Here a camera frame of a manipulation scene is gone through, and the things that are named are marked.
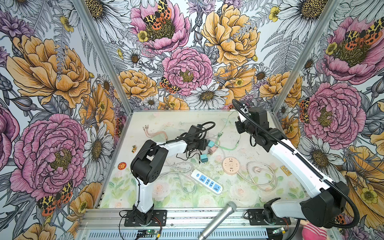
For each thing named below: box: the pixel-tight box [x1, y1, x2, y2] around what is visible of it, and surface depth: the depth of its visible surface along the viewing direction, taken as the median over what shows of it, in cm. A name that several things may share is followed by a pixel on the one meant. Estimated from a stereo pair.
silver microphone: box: [198, 201, 237, 240], surface depth 74 cm
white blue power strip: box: [190, 169, 224, 195], surface depth 85 cm
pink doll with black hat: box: [299, 219, 331, 240], surface depth 67 cm
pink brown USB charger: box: [208, 146, 217, 155], surface depth 98 cm
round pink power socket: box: [222, 157, 240, 175], surface depth 91 cm
